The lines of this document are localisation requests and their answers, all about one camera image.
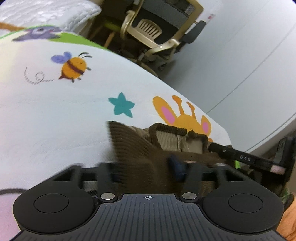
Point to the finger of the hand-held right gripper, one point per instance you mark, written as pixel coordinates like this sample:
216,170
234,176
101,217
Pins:
245,158

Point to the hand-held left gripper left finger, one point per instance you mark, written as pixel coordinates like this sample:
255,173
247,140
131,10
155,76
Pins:
105,178

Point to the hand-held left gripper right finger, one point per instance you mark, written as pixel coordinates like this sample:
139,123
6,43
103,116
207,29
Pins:
178,169

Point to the brown dotted knit garment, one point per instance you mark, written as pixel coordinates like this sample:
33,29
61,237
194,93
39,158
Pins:
138,157

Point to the person's right forearm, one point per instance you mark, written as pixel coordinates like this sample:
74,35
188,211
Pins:
289,222

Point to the cartoon animal printed mat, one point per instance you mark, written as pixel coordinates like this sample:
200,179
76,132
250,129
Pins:
69,115

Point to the beige mesh office chair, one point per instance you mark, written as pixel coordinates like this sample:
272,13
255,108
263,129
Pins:
161,18

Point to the green stool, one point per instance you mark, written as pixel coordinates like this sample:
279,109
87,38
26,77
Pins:
112,25

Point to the white quilted mattress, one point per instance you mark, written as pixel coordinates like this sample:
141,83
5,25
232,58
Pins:
46,11

